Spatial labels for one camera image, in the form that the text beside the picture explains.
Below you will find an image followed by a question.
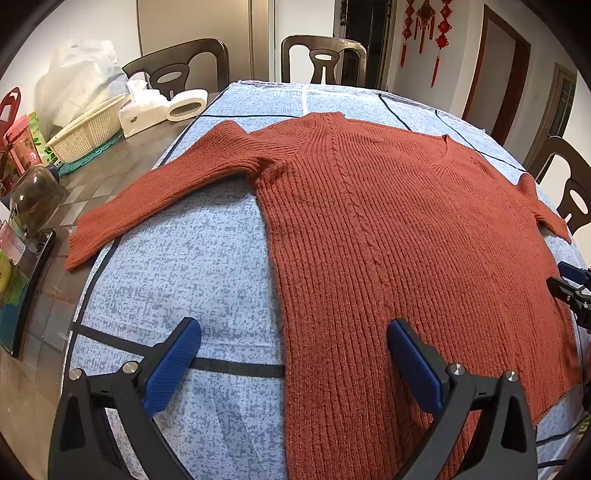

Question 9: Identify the glazed brown door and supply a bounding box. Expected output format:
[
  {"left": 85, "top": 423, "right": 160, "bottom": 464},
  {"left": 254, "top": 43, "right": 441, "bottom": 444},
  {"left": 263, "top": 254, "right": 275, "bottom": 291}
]
[{"left": 524, "top": 62, "right": 578, "bottom": 162}]

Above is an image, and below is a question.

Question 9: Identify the white plastic bag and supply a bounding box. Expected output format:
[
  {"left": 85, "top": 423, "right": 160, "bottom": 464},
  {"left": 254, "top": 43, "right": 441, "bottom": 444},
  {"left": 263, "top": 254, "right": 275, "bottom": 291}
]
[{"left": 34, "top": 39, "right": 130, "bottom": 134}]

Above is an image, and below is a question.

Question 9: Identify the white tissue box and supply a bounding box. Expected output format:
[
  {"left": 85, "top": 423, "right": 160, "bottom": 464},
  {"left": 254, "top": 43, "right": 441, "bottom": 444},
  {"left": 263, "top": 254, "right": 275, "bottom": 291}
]
[{"left": 117, "top": 79, "right": 172, "bottom": 138}]

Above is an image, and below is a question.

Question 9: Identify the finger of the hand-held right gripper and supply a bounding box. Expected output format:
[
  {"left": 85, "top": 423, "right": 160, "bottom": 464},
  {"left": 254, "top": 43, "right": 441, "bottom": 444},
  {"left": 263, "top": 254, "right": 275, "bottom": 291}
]
[
  {"left": 546, "top": 275, "right": 591, "bottom": 329},
  {"left": 557, "top": 261, "right": 591, "bottom": 288}
]

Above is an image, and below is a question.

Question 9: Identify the black tray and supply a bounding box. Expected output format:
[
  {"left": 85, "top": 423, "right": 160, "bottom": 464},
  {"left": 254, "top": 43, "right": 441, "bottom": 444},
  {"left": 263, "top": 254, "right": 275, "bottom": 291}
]
[{"left": 0, "top": 228, "right": 57, "bottom": 358}]

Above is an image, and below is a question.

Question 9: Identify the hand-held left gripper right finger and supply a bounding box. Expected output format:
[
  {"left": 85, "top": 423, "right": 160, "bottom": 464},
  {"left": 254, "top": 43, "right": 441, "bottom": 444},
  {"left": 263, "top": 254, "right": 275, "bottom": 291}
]
[{"left": 387, "top": 318, "right": 539, "bottom": 480}]

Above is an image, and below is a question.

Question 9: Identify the dark wooden chair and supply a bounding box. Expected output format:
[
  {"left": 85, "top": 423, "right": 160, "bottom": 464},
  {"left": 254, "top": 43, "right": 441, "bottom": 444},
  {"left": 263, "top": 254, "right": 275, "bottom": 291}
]
[
  {"left": 524, "top": 136, "right": 591, "bottom": 236},
  {"left": 281, "top": 34, "right": 368, "bottom": 88},
  {"left": 122, "top": 38, "right": 230, "bottom": 100}
]

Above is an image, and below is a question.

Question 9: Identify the blue checked blanket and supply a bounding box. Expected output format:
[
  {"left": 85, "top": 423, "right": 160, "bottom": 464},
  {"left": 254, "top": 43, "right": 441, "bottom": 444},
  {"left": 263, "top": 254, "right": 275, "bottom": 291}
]
[{"left": 60, "top": 80, "right": 591, "bottom": 480}]

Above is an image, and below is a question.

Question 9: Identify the red gift bag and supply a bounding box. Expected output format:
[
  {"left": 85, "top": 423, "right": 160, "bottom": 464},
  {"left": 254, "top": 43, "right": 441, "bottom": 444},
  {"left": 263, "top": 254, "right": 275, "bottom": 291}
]
[{"left": 0, "top": 87, "right": 28, "bottom": 139}]

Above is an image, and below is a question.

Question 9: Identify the glass jar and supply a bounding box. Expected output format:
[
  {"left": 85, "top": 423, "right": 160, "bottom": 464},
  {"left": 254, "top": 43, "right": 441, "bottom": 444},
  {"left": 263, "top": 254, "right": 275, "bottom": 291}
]
[{"left": 9, "top": 165, "right": 65, "bottom": 236}]

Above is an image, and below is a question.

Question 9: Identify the green table mat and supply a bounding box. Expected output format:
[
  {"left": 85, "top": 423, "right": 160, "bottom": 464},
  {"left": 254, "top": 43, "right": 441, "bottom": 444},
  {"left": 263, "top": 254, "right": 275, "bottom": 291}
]
[{"left": 58, "top": 129, "right": 125, "bottom": 176}]

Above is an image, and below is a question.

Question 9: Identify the black cable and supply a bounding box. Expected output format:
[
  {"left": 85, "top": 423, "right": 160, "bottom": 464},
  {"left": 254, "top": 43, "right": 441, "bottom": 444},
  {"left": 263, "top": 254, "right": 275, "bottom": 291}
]
[{"left": 536, "top": 411, "right": 591, "bottom": 446}]

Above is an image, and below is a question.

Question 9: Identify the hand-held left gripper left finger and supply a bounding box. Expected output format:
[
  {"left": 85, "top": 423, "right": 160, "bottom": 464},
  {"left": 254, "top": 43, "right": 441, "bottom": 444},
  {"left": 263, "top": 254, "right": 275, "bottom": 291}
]
[{"left": 48, "top": 318, "right": 204, "bottom": 480}]

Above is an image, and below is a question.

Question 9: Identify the red knot wall ornament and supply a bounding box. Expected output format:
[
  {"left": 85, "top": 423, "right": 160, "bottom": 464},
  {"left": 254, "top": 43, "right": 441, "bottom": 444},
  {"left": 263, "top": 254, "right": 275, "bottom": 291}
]
[
  {"left": 416, "top": 0, "right": 437, "bottom": 54},
  {"left": 431, "top": 0, "right": 453, "bottom": 89},
  {"left": 401, "top": 0, "right": 416, "bottom": 69}
]

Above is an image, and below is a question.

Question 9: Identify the rust red knit sweater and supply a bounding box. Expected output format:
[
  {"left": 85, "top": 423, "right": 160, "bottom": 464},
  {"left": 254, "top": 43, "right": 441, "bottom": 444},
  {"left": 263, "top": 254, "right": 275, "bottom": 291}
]
[{"left": 65, "top": 112, "right": 583, "bottom": 480}]

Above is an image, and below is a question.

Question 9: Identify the cream woven plastic basket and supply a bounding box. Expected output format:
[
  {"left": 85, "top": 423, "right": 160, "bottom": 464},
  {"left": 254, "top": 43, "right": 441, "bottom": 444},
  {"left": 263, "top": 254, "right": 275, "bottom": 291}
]
[{"left": 45, "top": 93, "right": 132, "bottom": 163}]

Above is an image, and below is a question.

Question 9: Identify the white toilet paper roll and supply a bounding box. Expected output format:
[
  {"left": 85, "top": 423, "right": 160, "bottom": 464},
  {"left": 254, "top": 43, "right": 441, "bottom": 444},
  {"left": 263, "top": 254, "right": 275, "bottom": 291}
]
[{"left": 166, "top": 89, "right": 209, "bottom": 123}]

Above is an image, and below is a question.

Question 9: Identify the dark open doorway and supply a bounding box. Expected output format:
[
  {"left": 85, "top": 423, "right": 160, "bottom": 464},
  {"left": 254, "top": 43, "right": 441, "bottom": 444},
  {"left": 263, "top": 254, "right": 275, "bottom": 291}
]
[{"left": 344, "top": 0, "right": 398, "bottom": 88}]

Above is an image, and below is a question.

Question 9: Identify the brown door frame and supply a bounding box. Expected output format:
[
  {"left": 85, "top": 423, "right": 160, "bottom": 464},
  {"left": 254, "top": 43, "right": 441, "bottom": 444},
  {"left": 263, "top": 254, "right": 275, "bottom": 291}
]
[{"left": 462, "top": 4, "right": 532, "bottom": 148}]

